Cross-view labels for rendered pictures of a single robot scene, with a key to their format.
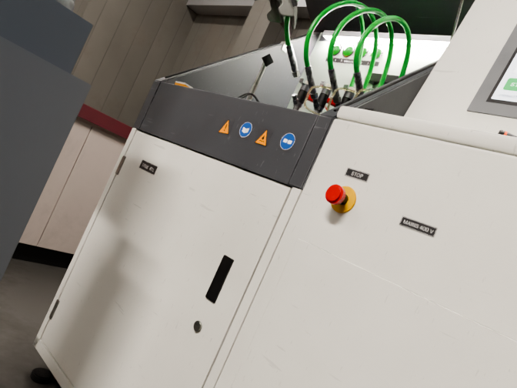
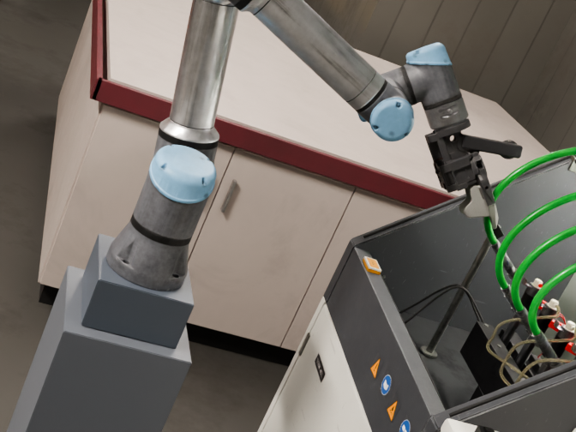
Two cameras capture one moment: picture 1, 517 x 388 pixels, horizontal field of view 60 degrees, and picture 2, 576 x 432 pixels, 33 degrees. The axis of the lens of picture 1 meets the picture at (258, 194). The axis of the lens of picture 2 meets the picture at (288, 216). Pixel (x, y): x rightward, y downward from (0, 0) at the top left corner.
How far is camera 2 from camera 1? 121 cm
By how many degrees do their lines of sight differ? 36
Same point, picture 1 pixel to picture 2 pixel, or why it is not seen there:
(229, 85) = (468, 233)
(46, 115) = (151, 392)
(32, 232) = (274, 328)
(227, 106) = (383, 338)
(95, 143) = (360, 211)
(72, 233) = not seen: hidden behind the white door
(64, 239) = not seen: hidden behind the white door
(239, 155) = (375, 416)
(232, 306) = not seen: outside the picture
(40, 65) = (141, 356)
